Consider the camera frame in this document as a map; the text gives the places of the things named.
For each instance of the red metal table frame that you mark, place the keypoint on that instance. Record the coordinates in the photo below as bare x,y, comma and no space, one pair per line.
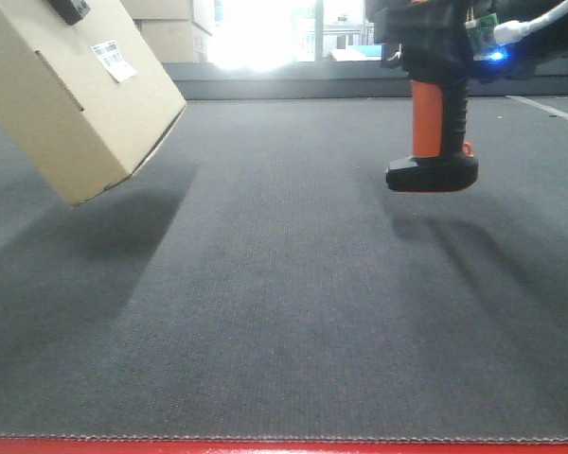
54,445

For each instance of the brown cardboard package box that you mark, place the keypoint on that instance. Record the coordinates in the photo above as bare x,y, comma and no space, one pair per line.
81,129

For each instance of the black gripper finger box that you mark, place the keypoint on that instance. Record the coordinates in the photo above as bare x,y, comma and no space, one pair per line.
71,11

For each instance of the dark grey fabric mat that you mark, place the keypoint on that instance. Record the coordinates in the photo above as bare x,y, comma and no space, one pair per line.
258,279

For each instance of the black robot hand gripper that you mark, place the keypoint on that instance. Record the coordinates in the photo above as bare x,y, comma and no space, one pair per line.
436,48

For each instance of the orange black barcode scanner gun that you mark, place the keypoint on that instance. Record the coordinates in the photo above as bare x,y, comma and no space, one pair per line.
441,159

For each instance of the stacked background cardboard boxes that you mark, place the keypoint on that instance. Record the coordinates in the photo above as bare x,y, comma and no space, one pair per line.
177,31

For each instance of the white barcode label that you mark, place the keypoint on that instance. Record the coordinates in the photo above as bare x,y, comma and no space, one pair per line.
110,57

